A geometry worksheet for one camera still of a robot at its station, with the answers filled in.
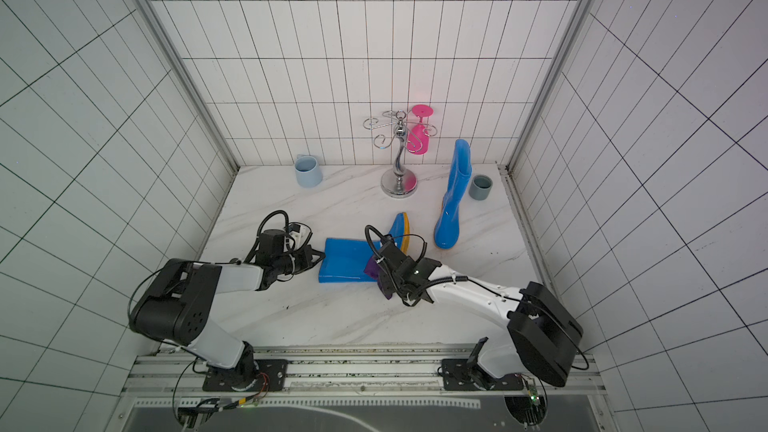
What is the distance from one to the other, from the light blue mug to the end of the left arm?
355 mm

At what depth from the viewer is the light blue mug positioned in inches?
44.3

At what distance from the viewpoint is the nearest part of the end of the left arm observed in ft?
2.43
